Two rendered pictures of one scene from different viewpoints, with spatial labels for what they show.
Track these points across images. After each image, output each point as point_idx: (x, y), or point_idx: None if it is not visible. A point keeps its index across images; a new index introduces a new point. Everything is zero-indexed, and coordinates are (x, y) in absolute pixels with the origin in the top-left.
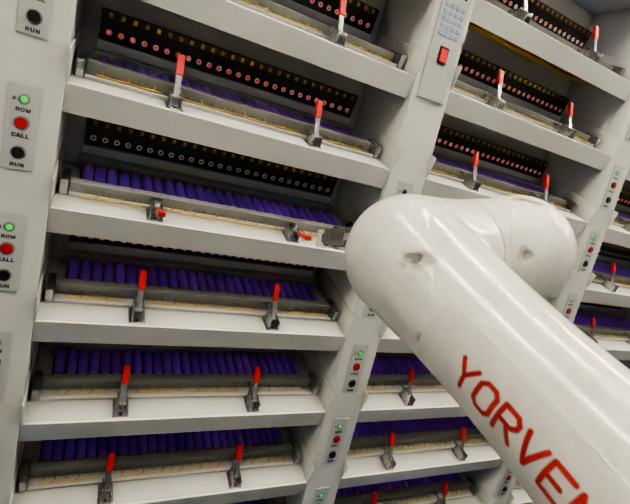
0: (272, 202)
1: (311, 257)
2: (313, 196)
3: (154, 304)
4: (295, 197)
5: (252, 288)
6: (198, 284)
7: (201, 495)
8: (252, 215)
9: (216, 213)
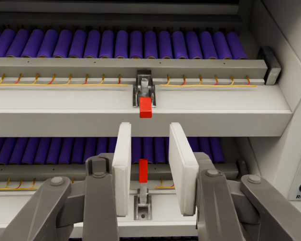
0: (133, 33)
1: (183, 125)
2: (208, 9)
3: None
4: (177, 16)
5: (131, 149)
6: (60, 151)
7: None
8: (78, 68)
9: (21, 74)
